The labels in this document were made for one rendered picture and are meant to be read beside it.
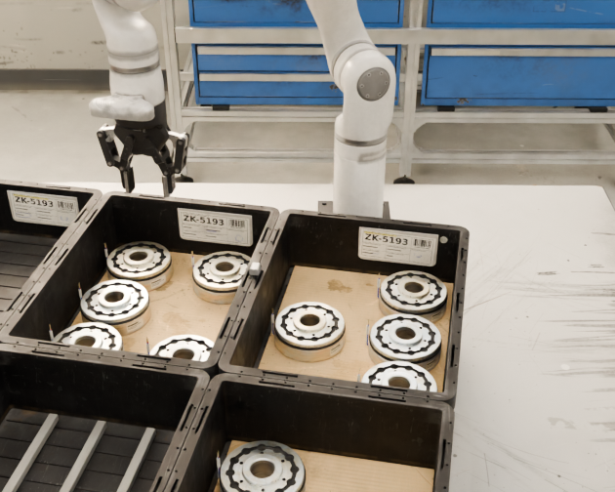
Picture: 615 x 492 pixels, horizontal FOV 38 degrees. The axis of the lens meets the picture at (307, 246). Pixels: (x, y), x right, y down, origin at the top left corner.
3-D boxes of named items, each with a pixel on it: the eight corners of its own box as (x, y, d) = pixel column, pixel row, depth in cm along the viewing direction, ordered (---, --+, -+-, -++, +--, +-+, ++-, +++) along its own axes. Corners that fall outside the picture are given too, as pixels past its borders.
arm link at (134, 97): (87, 117, 124) (81, 75, 120) (118, 85, 133) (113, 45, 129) (150, 124, 122) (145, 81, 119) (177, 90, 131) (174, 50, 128)
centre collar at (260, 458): (247, 453, 110) (247, 450, 110) (286, 459, 109) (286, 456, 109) (237, 484, 106) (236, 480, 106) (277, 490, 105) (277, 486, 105)
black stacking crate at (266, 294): (284, 268, 152) (283, 211, 145) (462, 289, 147) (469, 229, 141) (221, 437, 119) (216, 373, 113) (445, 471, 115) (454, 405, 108)
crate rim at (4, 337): (107, 201, 151) (106, 189, 150) (282, 220, 147) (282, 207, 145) (-5, 354, 119) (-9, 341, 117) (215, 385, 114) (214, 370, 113)
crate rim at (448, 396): (282, 220, 147) (282, 207, 145) (469, 239, 142) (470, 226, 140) (215, 385, 114) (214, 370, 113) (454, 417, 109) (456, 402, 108)
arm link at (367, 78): (401, 55, 146) (395, 148, 156) (379, 34, 154) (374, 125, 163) (348, 61, 144) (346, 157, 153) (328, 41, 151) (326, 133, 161)
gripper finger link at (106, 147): (108, 122, 134) (124, 157, 137) (98, 125, 135) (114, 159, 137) (102, 131, 132) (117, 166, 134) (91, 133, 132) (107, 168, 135)
